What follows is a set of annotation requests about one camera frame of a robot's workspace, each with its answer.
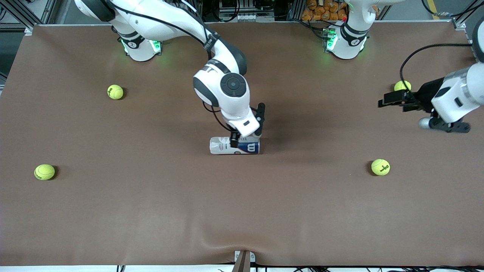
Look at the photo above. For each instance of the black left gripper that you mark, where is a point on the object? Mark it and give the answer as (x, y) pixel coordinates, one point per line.
(427, 93)

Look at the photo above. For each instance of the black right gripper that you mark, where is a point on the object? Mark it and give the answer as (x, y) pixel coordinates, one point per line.
(234, 141)

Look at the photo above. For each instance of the white blue tennis ball can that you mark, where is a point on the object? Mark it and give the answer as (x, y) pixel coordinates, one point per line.
(219, 145)

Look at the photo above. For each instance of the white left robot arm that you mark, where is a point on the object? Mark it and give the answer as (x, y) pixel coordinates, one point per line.
(348, 41)

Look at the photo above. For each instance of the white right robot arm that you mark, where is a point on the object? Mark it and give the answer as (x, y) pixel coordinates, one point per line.
(238, 109)

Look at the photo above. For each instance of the yellow tennis ball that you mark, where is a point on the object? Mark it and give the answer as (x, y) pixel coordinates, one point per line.
(44, 172)
(401, 86)
(115, 91)
(380, 167)

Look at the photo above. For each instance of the brown table mat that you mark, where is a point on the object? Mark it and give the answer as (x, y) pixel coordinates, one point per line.
(242, 207)

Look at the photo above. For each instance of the orange bag pile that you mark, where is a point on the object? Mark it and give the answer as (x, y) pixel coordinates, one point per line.
(321, 11)

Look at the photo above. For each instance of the long white power strip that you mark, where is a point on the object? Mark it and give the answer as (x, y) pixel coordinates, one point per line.
(245, 17)

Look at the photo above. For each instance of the metal table corner bracket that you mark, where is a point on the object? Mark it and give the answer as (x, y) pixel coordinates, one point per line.
(459, 24)
(28, 30)

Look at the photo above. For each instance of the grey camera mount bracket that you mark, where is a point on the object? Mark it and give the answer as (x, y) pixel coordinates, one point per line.
(244, 260)

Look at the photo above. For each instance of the aluminium frame post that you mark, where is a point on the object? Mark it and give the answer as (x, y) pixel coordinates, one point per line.
(295, 11)
(198, 13)

